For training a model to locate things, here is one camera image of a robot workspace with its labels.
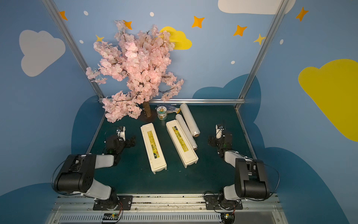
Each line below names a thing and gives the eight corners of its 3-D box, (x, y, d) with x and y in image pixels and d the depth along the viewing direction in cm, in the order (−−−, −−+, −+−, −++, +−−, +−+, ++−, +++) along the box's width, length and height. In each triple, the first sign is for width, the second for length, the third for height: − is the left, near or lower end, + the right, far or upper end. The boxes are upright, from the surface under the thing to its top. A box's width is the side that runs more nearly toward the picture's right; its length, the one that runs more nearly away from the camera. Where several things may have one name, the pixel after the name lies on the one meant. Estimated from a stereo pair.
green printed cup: (157, 120, 113) (156, 113, 107) (158, 112, 119) (157, 105, 112) (166, 120, 113) (165, 113, 107) (167, 112, 119) (166, 105, 112)
